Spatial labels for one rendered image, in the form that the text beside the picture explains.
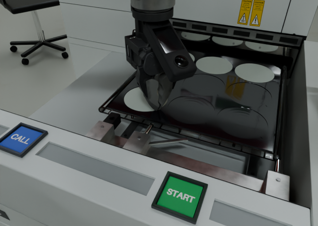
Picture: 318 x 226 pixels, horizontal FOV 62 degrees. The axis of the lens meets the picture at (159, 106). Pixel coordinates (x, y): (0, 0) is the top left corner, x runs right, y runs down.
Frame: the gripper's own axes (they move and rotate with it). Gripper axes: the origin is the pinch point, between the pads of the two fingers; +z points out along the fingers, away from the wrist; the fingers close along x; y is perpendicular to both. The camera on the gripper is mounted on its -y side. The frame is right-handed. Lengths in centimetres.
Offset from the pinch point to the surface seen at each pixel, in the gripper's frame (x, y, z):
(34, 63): 11, 227, 91
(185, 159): 1.7, -12.4, 3.3
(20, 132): 25.7, -0.4, -5.2
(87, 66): -1, 59, 18
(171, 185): 10.4, -21.0, -5.1
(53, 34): -23, 293, 91
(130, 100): 3.5, 6.6, 1.3
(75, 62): 3, 63, 18
